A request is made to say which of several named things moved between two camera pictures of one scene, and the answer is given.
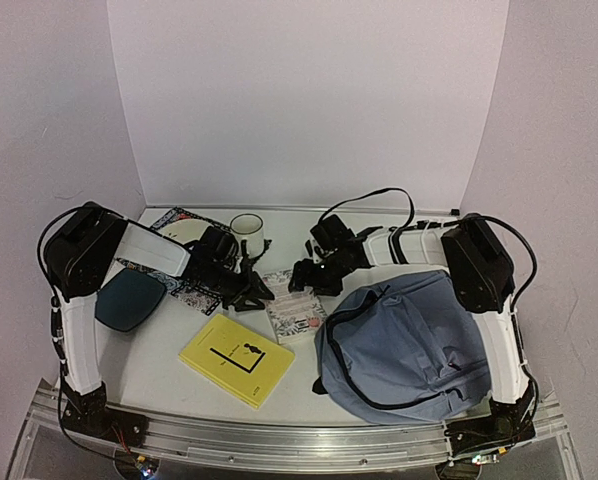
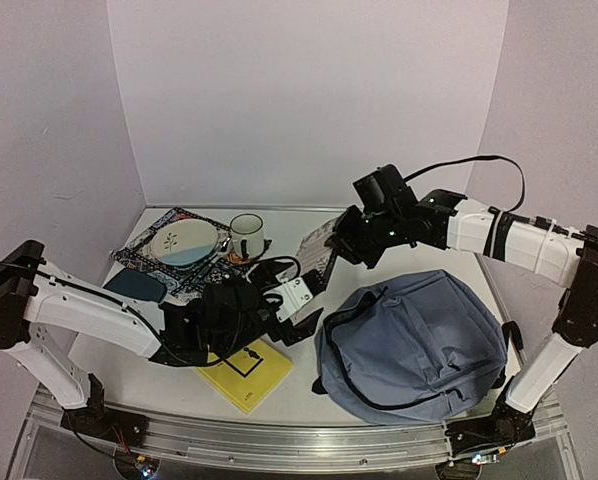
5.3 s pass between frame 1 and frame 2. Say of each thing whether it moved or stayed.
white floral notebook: moved
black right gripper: moved
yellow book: stayed
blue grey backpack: stayed
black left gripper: moved
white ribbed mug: stayed
